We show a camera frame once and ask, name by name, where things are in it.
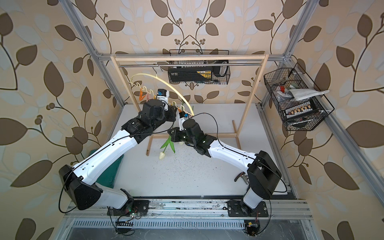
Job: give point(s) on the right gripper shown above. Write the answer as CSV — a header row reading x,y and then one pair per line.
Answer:
x,y
175,135

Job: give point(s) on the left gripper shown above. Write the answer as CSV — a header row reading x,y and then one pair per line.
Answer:
x,y
173,112

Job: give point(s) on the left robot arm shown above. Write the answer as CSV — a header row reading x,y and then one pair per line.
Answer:
x,y
80,181

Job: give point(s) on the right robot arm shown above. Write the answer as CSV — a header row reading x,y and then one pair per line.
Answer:
x,y
262,172

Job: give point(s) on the wooden clothes rack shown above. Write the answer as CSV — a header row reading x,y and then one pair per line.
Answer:
x,y
142,61

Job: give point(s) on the black box in basket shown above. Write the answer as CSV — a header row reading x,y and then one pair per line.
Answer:
x,y
190,74

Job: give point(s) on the green tool case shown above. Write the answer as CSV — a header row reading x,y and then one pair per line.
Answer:
x,y
107,178

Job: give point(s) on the white paper in basket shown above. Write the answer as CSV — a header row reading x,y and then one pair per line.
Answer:
x,y
303,94

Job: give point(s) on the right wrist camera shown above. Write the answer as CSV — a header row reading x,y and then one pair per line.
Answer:
x,y
183,116

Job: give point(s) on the orange handled pliers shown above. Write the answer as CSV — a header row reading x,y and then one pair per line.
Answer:
x,y
242,176

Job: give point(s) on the back wire basket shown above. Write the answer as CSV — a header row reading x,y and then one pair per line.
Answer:
x,y
220,74

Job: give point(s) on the wire basket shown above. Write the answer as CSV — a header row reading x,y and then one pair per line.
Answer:
x,y
220,74
303,115

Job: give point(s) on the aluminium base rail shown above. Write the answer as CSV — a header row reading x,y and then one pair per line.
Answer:
x,y
220,209

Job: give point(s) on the right wire basket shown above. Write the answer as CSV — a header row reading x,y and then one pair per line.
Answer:
x,y
303,115

